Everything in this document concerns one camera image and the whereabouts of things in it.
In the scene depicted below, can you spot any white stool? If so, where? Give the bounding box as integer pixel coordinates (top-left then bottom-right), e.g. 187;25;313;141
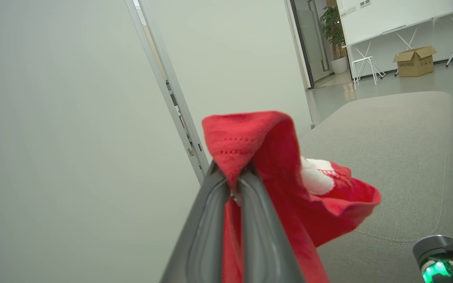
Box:
351;56;378;89

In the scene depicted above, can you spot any cardboard box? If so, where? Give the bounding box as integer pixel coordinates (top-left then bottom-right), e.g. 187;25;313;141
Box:
393;46;438;77

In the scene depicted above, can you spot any glass door with dark frame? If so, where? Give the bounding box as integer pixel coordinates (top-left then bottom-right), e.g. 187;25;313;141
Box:
289;0;334;89

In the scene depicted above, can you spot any long white table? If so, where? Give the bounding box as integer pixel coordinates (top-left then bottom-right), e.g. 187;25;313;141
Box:
343;4;453;79

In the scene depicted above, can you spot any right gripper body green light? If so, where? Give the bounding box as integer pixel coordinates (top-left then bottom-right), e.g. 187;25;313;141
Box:
412;231;453;283

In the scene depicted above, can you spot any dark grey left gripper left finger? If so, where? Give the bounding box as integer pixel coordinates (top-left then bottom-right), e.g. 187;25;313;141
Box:
160;160;232;283

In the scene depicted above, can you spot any grey fabric sofa seat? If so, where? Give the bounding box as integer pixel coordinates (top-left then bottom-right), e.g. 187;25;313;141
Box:
298;91;453;283

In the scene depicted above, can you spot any red clothing with white patch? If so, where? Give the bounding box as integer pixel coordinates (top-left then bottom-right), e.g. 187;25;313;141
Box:
202;111;382;283

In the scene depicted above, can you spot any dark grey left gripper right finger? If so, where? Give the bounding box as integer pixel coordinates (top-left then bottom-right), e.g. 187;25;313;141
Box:
236;162;306;283

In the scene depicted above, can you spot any potted green plant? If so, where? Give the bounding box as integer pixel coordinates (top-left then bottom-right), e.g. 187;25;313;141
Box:
320;3;349;75

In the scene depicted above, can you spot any aluminium partition frame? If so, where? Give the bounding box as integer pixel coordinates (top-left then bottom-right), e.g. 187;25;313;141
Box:
124;0;210;185

